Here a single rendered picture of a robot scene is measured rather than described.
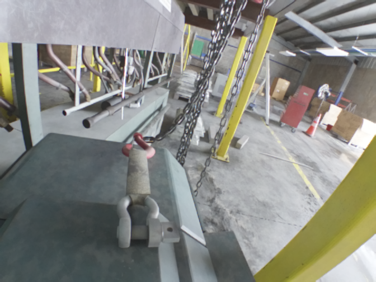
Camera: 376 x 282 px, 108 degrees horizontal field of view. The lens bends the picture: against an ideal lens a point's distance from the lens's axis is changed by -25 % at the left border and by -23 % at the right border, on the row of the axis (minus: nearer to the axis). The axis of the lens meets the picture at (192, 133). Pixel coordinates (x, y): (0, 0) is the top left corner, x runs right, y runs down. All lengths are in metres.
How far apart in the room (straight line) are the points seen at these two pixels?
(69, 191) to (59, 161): 0.09
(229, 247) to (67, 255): 0.30
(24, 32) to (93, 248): 0.50
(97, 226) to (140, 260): 0.07
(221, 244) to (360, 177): 0.34
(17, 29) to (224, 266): 0.68
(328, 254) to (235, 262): 0.26
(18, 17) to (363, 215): 0.88
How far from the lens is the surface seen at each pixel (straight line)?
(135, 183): 0.29
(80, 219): 0.27
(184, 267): 0.28
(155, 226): 0.22
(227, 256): 0.40
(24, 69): 0.59
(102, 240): 0.25
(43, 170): 0.40
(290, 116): 5.06
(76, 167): 0.39
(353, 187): 0.51
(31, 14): 0.58
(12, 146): 0.95
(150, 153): 0.39
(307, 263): 0.59
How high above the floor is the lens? 1.09
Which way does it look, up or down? 24 degrees down
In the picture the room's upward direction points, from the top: 17 degrees clockwise
